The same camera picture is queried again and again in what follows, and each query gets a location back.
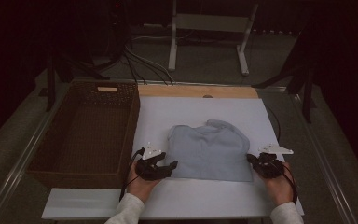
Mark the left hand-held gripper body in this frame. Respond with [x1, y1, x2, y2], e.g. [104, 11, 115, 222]
[135, 142, 169, 182]

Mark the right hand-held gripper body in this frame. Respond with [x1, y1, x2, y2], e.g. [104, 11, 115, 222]
[255, 143, 295, 179]

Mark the light blue tank top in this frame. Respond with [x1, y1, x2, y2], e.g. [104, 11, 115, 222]
[166, 119, 255, 183]

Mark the brown wicker basket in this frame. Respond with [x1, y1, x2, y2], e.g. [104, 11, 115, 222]
[26, 81, 141, 190]

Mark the person's left hand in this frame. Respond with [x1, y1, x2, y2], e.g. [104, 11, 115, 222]
[126, 162, 162, 203]

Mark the person's right hand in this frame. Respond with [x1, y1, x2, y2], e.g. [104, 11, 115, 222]
[262, 162, 295, 206]

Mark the white table board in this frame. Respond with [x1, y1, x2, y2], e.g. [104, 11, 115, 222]
[41, 96, 305, 220]

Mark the wooden board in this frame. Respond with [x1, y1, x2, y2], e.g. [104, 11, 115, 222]
[137, 84, 259, 100]

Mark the black tripod stand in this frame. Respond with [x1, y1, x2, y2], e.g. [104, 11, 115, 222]
[45, 52, 111, 113]
[251, 18, 318, 124]

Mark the black equipment stand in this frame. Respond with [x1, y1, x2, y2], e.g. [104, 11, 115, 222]
[103, 0, 133, 64]

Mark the white metal stand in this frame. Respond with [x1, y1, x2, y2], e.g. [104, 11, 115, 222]
[167, 0, 259, 77]

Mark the left hand-held gripper cable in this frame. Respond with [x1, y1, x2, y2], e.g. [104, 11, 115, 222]
[119, 147, 145, 202]

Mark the hand-held gripper cable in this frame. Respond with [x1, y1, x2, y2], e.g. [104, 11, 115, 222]
[274, 162, 299, 204]
[119, 147, 145, 202]

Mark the right hand-held gripper cable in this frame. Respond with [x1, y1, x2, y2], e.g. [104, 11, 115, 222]
[274, 162, 299, 204]

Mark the thin black table cable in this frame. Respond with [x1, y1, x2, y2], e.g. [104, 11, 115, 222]
[265, 105, 282, 143]

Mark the black floor cable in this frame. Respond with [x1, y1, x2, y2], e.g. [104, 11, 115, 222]
[123, 52, 148, 86]

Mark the grey floor cable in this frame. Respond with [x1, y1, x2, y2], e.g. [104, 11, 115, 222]
[124, 45, 175, 86]

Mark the metal table frame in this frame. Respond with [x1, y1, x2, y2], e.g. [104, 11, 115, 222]
[0, 77, 358, 224]

